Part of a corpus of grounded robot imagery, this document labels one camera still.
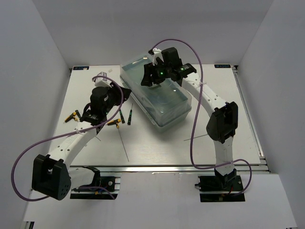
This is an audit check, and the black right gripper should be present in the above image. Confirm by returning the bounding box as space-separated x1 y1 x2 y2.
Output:
141 61 171 87

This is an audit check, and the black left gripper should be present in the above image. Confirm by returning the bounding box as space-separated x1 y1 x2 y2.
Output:
103 82 132 115

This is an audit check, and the small green black precision screwdriver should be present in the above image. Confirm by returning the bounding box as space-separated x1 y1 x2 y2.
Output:
119 110 125 124

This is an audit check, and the green plastic toolbox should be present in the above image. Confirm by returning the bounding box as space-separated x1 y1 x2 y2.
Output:
120 54 192 132

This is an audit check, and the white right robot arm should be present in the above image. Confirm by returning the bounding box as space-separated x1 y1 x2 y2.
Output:
141 47 238 190

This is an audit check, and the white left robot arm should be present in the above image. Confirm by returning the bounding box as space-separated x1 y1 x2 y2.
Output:
32 77 132 200

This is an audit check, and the yellow T-handle key centre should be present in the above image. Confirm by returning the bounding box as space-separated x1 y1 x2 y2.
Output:
107 118 129 162

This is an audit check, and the yellow T-handle key far left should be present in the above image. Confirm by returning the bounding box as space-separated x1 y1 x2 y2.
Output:
64 110 80 123

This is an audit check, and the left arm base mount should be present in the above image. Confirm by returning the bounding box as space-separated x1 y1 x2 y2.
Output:
69 167 121 200

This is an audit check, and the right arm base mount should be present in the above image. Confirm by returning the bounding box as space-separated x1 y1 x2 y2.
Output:
194 176 245 203

